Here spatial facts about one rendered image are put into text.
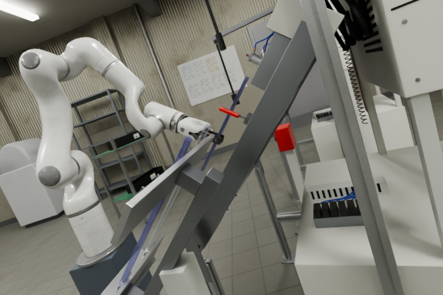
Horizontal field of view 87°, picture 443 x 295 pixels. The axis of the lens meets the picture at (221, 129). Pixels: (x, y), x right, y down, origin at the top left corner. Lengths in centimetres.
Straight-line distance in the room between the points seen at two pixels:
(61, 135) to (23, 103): 539
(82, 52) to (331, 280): 107
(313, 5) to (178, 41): 447
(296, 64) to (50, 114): 85
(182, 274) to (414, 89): 58
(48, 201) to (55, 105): 456
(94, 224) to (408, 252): 100
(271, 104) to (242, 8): 447
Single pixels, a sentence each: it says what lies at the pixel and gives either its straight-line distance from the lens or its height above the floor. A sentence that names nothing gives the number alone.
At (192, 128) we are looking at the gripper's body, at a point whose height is 105.
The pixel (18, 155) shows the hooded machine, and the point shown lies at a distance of 563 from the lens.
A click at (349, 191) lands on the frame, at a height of 65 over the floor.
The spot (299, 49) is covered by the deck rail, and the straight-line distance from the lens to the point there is 55.
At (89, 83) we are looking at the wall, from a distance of 553.
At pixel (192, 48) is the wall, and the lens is 485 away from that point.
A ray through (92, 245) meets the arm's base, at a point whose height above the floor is 76.
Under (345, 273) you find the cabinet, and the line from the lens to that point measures 77.
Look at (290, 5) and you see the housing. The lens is 59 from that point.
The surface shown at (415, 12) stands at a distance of 58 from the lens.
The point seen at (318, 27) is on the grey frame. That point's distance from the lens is 52.
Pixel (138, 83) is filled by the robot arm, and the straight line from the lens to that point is 95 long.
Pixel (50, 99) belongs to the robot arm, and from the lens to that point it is 103.
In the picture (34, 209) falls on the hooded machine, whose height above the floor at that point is 30.
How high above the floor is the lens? 112
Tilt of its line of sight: 8 degrees down
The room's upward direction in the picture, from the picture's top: 20 degrees counter-clockwise
